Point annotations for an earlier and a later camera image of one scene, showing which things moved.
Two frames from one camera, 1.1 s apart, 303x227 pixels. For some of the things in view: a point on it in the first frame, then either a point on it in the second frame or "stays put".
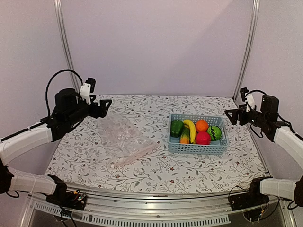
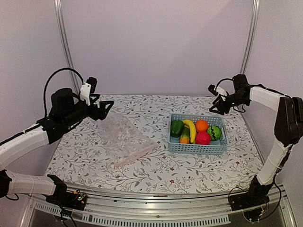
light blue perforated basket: x=215 y=147 stays put
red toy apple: x=203 y=138 stays put
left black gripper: x=102 y=111 stays put
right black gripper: x=242 y=110 → x=221 y=105
